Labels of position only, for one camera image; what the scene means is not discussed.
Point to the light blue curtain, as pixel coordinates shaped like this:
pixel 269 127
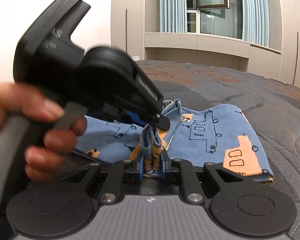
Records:
pixel 173 16
pixel 256 22

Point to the person's left hand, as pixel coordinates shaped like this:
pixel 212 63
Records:
pixel 42 163

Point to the beige left wardrobe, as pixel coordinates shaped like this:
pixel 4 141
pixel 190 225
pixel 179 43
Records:
pixel 127 27

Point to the beige wardrobe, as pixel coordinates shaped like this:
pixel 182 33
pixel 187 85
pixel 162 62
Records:
pixel 127 27
pixel 285 37

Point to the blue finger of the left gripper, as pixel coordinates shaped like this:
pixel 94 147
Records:
pixel 159 121
pixel 133 118

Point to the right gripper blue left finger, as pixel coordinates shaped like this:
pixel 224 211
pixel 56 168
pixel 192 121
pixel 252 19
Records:
pixel 120 173

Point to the grey orange quilted mattress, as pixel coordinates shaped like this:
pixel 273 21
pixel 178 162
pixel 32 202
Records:
pixel 273 108

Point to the beige right wardrobe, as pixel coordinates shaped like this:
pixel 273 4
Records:
pixel 285 37

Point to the blue pants with orange trucks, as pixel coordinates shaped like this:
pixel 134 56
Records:
pixel 220 135

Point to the beige window bench cabinet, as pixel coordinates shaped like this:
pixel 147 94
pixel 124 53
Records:
pixel 215 51

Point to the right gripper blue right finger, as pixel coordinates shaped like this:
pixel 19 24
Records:
pixel 182 172

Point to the light blue left curtain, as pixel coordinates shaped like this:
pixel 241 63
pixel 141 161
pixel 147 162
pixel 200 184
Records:
pixel 173 16

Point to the window with dark frame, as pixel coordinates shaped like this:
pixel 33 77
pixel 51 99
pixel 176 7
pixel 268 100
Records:
pixel 215 17

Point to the light blue right curtain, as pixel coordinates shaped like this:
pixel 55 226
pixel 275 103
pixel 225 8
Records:
pixel 256 22

